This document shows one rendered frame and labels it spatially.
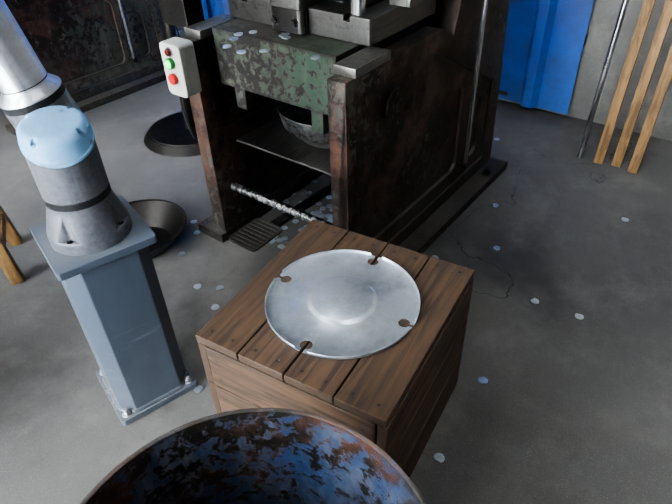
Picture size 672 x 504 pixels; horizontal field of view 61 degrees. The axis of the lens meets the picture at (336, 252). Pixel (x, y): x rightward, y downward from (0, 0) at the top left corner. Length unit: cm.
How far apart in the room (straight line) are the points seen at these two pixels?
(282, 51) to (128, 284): 64
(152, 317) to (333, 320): 41
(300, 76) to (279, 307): 59
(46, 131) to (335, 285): 56
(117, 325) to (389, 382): 57
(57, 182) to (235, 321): 38
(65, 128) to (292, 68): 57
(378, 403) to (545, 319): 78
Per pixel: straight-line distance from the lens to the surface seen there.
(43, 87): 117
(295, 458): 83
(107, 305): 119
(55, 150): 105
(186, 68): 154
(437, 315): 105
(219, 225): 183
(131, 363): 131
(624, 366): 155
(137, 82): 306
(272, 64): 145
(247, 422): 78
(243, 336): 103
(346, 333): 101
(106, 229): 112
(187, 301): 165
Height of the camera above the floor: 109
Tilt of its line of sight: 39 degrees down
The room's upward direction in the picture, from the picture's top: 2 degrees counter-clockwise
